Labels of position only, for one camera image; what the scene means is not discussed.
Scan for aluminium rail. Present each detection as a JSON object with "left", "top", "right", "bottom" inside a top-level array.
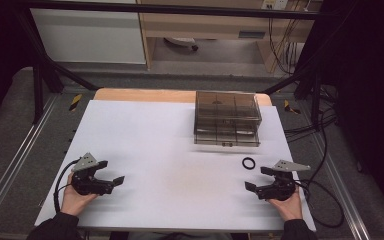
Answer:
[
  {"left": 312, "top": 133, "right": 372, "bottom": 240},
  {"left": 0, "top": 94, "right": 61, "bottom": 228}
]

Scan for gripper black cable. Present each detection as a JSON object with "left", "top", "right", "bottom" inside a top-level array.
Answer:
[
  {"left": 294, "top": 133, "right": 345, "bottom": 230},
  {"left": 52, "top": 158, "right": 81, "bottom": 215}
]

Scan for white wall socket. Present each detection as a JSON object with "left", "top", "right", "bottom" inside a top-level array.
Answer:
[{"left": 261, "top": 0, "right": 289, "bottom": 11}]

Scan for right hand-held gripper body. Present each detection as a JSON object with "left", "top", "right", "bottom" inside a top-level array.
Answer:
[{"left": 255, "top": 159, "right": 312, "bottom": 202}]

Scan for black curtain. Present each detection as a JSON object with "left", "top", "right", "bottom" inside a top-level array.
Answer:
[
  {"left": 0, "top": 0, "right": 36, "bottom": 129},
  {"left": 294, "top": 0, "right": 384, "bottom": 218}
]

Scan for black metal frame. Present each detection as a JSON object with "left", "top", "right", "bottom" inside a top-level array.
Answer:
[{"left": 13, "top": 0, "right": 359, "bottom": 132}]

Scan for person's right hand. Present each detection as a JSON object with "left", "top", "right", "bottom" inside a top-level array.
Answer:
[{"left": 267, "top": 185, "right": 304, "bottom": 222}]

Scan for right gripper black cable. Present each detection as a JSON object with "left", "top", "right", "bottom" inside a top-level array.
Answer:
[{"left": 294, "top": 133, "right": 345, "bottom": 230}]

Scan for person's lap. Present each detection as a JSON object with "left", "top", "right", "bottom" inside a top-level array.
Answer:
[{"left": 126, "top": 231, "right": 235, "bottom": 240}]

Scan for hanging black cables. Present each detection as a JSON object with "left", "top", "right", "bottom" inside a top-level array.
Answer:
[{"left": 267, "top": 0, "right": 311, "bottom": 76}]

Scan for person's left hand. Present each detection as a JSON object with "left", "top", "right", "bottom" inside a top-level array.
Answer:
[{"left": 59, "top": 172, "right": 99, "bottom": 217}]

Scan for transparent brown drawer box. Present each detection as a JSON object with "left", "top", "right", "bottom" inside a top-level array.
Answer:
[{"left": 193, "top": 90, "right": 263, "bottom": 148}]

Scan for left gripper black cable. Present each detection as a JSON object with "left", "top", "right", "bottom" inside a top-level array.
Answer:
[{"left": 52, "top": 158, "right": 81, "bottom": 215}]

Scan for black ring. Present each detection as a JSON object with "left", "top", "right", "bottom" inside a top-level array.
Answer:
[{"left": 241, "top": 156, "right": 257, "bottom": 171}]

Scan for white chair base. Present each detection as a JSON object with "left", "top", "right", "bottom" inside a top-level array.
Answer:
[{"left": 163, "top": 36, "right": 200, "bottom": 52}]

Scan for white table mat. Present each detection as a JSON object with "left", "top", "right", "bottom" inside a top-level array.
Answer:
[{"left": 34, "top": 99, "right": 317, "bottom": 233}]

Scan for bundle of black floor cables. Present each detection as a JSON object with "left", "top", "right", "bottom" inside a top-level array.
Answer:
[{"left": 283, "top": 84, "right": 340, "bottom": 145}]

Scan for yellow black tape strip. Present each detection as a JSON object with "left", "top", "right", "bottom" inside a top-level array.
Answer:
[
  {"left": 68, "top": 93, "right": 84, "bottom": 112},
  {"left": 283, "top": 99, "right": 302, "bottom": 115}
]

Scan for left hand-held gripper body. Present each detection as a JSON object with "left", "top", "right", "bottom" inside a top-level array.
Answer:
[{"left": 70, "top": 152, "right": 115, "bottom": 197}]

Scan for wooden desk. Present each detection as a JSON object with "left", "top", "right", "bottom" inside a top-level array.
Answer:
[{"left": 136, "top": 0, "right": 324, "bottom": 74}]

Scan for white cabinet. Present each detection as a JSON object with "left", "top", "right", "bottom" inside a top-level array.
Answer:
[{"left": 29, "top": 7, "right": 147, "bottom": 65}]

